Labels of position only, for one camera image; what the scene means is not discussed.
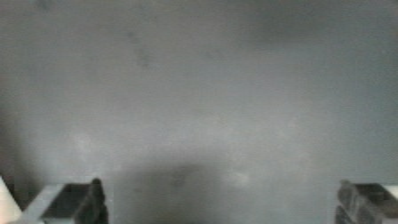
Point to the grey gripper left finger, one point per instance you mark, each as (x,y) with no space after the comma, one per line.
(69,204)

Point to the white drawer box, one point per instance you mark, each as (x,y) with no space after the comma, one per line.
(216,102)

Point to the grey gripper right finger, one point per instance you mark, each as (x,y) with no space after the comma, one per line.
(369,203)

